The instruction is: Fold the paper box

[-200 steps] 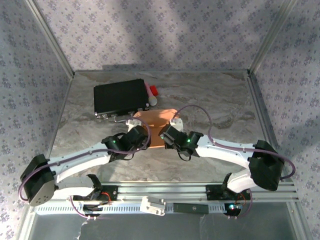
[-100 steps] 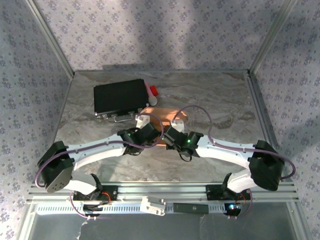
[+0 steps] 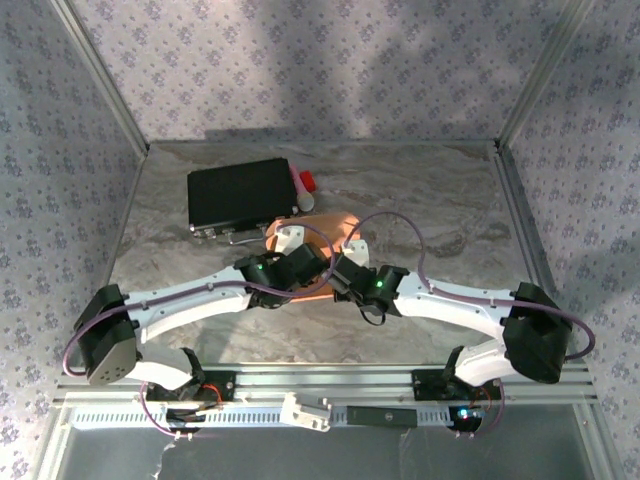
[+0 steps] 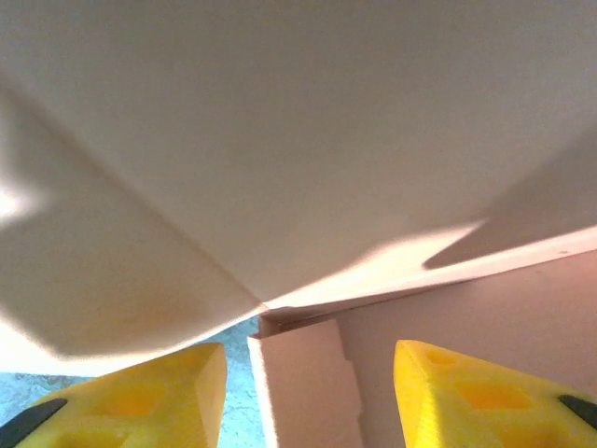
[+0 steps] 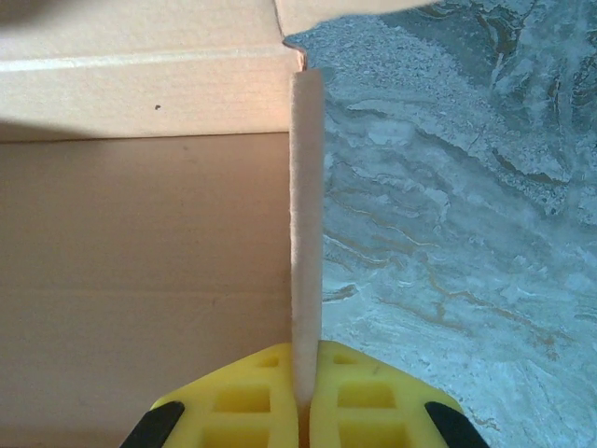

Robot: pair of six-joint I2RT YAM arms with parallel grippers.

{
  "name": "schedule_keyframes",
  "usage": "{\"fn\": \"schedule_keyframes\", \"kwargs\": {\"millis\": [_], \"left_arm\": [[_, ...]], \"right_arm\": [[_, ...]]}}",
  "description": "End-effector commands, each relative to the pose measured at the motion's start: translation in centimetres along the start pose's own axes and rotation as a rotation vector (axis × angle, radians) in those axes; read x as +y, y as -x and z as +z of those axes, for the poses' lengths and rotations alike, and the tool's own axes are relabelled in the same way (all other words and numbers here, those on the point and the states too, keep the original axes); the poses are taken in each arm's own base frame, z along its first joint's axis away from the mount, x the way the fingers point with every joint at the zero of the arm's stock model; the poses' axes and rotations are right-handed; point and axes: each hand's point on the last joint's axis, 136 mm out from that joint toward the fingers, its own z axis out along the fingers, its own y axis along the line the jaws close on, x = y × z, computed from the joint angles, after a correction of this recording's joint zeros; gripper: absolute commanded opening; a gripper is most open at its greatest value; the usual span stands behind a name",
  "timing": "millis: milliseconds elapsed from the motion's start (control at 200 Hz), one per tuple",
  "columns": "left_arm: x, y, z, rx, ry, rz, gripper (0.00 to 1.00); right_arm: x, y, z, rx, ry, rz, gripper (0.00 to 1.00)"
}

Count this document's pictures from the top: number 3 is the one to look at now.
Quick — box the black controller board with lights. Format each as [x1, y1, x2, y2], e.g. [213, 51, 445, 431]
[447, 404, 487, 434]

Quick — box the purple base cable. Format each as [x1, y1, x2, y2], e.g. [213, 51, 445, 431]
[452, 377, 511, 439]
[138, 380, 184, 439]

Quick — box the aluminium frame post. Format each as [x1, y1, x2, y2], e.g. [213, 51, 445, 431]
[498, 0, 599, 149]
[49, 0, 151, 155]

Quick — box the aluminium extrusion rail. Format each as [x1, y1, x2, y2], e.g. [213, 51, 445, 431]
[52, 363, 599, 407]

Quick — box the white plastic bracket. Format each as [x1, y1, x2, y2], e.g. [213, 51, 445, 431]
[280, 392, 334, 434]

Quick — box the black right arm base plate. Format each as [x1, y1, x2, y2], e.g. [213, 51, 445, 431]
[410, 368, 504, 401]

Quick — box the white slotted cable duct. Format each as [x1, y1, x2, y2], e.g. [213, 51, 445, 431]
[69, 405, 484, 432]

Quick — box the pink tube with white cap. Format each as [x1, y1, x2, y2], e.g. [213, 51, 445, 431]
[289, 166, 316, 214]

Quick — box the black carrying case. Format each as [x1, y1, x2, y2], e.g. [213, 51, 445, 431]
[186, 157, 301, 246]

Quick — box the aluminium frame bottom rail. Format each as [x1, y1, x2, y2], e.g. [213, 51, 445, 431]
[147, 139, 501, 149]

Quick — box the torn white plastic strip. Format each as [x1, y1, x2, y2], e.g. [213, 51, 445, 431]
[148, 439, 176, 480]

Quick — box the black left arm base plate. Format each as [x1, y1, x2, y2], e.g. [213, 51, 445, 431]
[144, 369, 239, 404]

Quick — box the black bar on duct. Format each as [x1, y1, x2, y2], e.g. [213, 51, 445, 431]
[346, 405, 419, 427]

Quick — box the aluminium frame side rail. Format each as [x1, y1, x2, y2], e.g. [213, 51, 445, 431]
[492, 142, 599, 401]

